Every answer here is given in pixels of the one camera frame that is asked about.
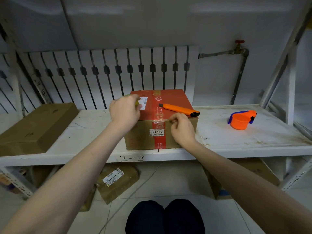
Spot person's left hand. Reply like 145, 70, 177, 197
109, 94, 142, 131

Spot person's right hand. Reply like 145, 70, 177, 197
169, 112, 197, 148

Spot small yellow-green object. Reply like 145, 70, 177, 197
124, 94, 140, 106

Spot person's left forearm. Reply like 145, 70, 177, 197
0, 121, 128, 234

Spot person's right forearm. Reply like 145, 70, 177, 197
186, 140, 312, 234

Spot orange utility knife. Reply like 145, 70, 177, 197
159, 103, 200, 118

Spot red-topped cardboard box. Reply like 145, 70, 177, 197
124, 89, 199, 151

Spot orange tape dispenser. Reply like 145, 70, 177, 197
228, 110, 257, 130

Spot white metal shelf rack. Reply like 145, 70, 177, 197
0, 0, 312, 198

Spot grey metal pipe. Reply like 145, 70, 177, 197
199, 48, 250, 105

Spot brown parcel with white label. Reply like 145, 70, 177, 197
95, 164, 140, 205

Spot large brown cardboard box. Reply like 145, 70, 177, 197
203, 158, 281, 201

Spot person's right leg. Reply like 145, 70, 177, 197
164, 199, 206, 234

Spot person's leg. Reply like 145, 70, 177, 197
164, 199, 206, 234
125, 200, 165, 234

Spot plain brown cardboard box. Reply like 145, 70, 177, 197
0, 102, 79, 157

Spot brown taped parcel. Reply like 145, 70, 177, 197
78, 185, 97, 212

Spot person's left leg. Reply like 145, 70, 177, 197
125, 200, 165, 234

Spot brass valve with red handle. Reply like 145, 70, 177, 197
229, 40, 249, 56

